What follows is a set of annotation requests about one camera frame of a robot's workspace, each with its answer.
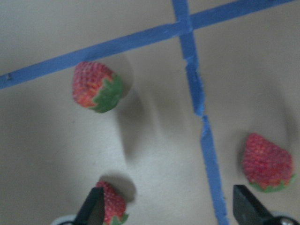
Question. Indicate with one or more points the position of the strawberry red one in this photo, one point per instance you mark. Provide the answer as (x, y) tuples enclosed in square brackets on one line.
[(115, 205)]

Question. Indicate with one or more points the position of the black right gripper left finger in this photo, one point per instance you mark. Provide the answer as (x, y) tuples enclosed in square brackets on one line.
[(92, 212)]

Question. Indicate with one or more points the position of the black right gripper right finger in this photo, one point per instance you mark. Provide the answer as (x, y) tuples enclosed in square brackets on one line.
[(248, 210)]

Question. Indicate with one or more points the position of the strawberry with green top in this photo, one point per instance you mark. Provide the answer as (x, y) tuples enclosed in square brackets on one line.
[(96, 87)]

